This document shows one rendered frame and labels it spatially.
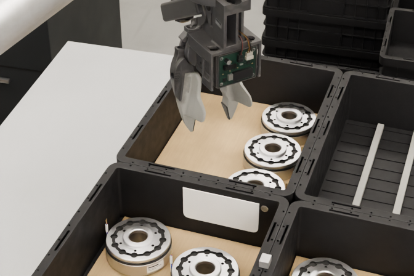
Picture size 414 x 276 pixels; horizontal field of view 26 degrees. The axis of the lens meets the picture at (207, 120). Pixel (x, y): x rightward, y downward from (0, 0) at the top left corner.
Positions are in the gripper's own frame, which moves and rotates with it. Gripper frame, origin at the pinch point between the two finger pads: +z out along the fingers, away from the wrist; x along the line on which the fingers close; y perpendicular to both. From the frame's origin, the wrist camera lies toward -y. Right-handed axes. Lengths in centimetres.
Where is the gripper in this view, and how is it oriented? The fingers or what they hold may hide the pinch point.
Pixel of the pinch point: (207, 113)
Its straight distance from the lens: 119.5
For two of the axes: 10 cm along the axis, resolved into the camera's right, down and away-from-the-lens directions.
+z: 0.0, 8.2, 5.7
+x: 8.7, -2.8, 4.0
